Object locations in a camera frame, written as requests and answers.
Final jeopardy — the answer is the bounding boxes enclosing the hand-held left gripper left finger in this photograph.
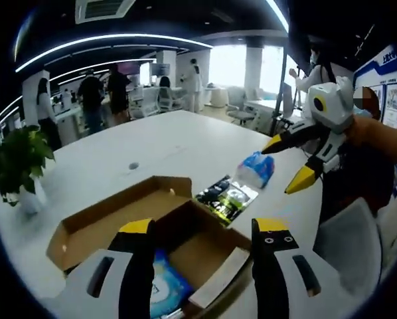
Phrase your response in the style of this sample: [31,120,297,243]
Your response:
[57,218,156,319]

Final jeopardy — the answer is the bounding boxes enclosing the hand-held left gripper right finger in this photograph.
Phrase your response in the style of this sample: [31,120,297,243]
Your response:
[250,217,352,319]

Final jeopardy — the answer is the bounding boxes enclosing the blue soft tissue pack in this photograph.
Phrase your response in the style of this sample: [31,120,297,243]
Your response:
[234,151,276,190]

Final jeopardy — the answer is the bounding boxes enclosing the brown cardboard shoe box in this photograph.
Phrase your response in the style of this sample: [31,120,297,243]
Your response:
[45,175,254,319]

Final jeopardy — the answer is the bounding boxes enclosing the blue wet wipes pack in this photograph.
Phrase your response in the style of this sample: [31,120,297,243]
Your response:
[150,249,195,319]

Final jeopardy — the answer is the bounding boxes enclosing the green black clear packet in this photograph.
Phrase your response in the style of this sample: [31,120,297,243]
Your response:
[194,175,260,229]

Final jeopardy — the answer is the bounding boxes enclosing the black stand pole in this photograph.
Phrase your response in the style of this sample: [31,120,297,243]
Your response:
[274,43,289,134]

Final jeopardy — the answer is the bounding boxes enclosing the blue white display board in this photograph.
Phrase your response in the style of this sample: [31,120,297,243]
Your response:
[353,43,397,130]

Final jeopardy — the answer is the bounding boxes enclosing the white plant pot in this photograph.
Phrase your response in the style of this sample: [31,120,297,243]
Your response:
[18,177,49,215]

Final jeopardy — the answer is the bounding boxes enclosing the straight ceiling light strip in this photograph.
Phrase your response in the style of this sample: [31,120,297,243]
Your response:
[266,0,290,33]

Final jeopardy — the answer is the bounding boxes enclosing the green leafy plant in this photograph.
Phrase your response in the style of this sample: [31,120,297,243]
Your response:
[0,124,56,207]

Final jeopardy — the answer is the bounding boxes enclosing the curved ceiling light strip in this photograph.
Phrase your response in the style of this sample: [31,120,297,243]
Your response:
[15,33,213,73]

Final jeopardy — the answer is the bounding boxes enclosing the ceiling air conditioner vent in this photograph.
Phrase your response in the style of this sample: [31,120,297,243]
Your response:
[74,0,137,25]

